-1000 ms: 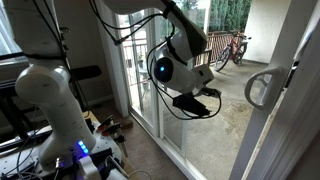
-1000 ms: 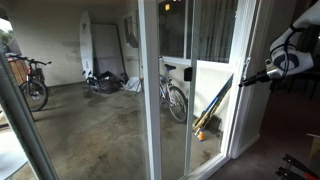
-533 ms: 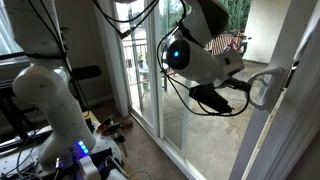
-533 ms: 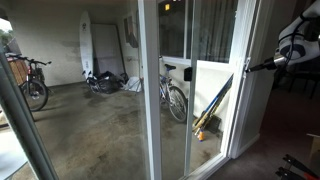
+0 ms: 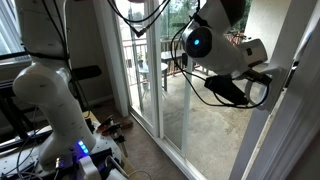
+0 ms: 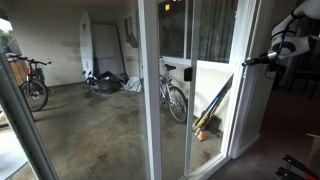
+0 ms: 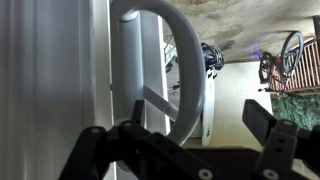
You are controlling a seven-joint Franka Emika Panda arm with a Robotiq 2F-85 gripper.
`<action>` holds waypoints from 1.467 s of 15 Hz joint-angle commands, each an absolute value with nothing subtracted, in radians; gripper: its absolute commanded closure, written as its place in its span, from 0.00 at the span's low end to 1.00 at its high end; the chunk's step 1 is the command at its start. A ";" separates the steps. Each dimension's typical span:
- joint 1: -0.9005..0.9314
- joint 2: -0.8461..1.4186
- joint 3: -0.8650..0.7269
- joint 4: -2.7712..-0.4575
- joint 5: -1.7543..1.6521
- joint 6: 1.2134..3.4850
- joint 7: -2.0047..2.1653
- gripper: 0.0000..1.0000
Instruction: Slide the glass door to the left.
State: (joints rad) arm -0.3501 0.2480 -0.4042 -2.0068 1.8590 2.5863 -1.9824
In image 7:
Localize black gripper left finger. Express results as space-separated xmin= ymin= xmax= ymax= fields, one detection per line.
xmin=59 ymin=98 xmax=215 ymax=180

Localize white loop door handle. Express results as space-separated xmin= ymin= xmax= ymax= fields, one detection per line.
xmin=109 ymin=0 xmax=207 ymax=174

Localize green trees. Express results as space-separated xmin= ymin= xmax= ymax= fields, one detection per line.
xmin=270 ymin=89 xmax=320 ymax=132

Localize white surfboard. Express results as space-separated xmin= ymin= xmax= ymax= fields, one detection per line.
xmin=200 ymin=68 xmax=217 ymax=147

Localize wooden balcony railing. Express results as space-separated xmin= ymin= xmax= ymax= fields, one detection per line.
xmin=269 ymin=37 xmax=320 ymax=98

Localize black bags pile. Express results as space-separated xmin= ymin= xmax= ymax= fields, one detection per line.
xmin=199 ymin=42 xmax=226 ymax=72

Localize red bicycle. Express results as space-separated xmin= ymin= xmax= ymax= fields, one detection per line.
xmin=257 ymin=30 xmax=306 ymax=95

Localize white framed sliding glass door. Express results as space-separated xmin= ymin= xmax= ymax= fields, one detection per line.
xmin=0 ymin=0 xmax=174 ymax=180

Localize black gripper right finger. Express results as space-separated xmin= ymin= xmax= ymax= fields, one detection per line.
xmin=241 ymin=98 xmax=320 ymax=180

